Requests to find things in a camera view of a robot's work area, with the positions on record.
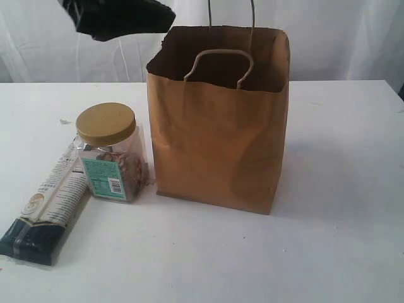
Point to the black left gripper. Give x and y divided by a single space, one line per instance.
105 20

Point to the nut jar with gold lid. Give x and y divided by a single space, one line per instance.
111 148

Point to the large brown paper shopping bag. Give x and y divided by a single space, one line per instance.
218 106

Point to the blue white spaghetti packet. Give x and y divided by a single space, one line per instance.
35 236

